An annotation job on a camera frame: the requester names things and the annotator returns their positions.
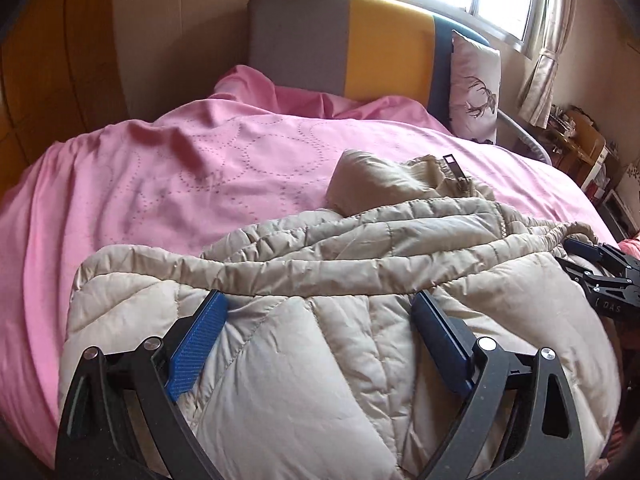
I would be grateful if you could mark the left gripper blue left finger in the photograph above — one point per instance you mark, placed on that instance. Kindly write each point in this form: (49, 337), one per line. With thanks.
(121, 418)

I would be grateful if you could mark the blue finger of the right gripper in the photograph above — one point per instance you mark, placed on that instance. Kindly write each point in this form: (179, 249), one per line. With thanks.
(606, 256)
(579, 274)

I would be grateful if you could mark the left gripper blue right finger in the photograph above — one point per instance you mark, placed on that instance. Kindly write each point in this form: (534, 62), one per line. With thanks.
(542, 438)

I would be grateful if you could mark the beige quilted down jacket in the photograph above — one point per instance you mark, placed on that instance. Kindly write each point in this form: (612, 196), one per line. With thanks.
(318, 373)

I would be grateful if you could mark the cluttered wooden side desk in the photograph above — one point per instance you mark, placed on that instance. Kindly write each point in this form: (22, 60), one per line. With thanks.
(577, 148)

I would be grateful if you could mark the white deer print pillow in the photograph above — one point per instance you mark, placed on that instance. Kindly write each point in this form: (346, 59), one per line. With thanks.
(475, 76)

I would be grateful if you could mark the pink patterned right curtain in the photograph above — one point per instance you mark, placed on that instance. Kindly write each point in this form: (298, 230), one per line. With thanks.
(537, 95)

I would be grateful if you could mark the pink bed cover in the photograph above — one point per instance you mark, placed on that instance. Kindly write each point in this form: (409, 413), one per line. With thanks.
(250, 152)

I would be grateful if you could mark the grey yellow blue headboard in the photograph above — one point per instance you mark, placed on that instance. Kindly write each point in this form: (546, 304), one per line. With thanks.
(359, 49)

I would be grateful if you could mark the wooden wardrobe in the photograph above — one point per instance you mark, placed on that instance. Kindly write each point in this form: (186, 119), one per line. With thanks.
(59, 78)

